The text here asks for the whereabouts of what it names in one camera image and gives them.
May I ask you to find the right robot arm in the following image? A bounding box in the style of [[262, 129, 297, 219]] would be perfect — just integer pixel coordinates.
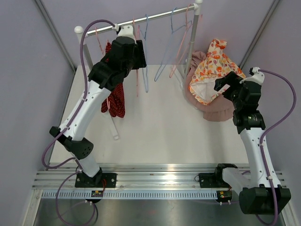
[[213, 71, 291, 216]]

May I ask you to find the orange floral skirt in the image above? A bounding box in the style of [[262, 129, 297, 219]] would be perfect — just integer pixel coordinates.
[[189, 39, 246, 105]]

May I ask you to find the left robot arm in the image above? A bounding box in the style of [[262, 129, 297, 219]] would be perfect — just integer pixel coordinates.
[[49, 37, 146, 187]]

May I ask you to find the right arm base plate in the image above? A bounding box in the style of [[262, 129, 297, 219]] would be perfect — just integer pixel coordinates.
[[198, 173, 230, 188]]

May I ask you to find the blue hanger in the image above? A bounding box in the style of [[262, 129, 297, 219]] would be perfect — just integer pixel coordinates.
[[154, 7, 189, 82], [140, 14, 149, 93]]

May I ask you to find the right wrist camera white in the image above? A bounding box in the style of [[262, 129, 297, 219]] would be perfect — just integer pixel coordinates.
[[239, 67, 265, 85]]

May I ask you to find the red polka dot skirt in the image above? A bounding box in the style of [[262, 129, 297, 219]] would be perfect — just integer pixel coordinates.
[[101, 42, 125, 118]]

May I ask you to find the aluminium rail frame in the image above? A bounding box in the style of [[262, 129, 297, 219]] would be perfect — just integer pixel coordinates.
[[32, 162, 289, 190]]

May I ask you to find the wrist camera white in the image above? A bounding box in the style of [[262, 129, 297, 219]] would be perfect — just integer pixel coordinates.
[[239, 67, 265, 85], [113, 24, 136, 42]]

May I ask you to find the metal clothes rack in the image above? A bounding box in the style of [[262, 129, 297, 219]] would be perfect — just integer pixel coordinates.
[[74, 0, 203, 141]]

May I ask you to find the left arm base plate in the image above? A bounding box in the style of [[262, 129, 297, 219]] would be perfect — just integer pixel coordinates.
[[75, 172, 117, 188]]

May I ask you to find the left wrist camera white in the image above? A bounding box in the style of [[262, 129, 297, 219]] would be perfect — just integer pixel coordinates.
[[113, 24, 136, 42]]

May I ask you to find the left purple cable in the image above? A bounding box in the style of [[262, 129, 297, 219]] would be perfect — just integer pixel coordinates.
[[41, 19, 117, 223]]

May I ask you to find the pink skirt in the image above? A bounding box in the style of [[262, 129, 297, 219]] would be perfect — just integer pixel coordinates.
[[183, 51, 234, 121]]

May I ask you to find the slotted cable duct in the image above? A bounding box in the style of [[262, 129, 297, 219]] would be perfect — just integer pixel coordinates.
[[42, 190, 217, 200]]

